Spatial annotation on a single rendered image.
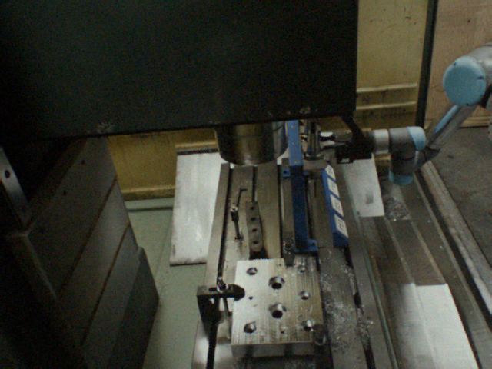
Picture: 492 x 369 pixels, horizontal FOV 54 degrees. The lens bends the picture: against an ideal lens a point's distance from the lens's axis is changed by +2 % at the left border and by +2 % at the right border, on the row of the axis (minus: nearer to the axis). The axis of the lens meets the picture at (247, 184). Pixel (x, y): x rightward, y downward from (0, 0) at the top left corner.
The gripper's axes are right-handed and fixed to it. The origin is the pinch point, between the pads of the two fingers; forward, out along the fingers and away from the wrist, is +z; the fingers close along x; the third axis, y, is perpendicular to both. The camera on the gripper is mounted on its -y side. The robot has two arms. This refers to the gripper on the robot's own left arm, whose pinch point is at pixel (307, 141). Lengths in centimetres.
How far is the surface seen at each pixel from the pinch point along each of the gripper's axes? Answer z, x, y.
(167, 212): 67, 52, 60
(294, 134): 4.0, -0.2, -2.8
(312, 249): 0.9, -17.9, 29.5
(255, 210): 18.9, -2.7, 23.6
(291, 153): 5.4, -11.4, -2.4
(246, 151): 15, -50, -25
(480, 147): -133, 184, 114
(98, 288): 57, -48, 12
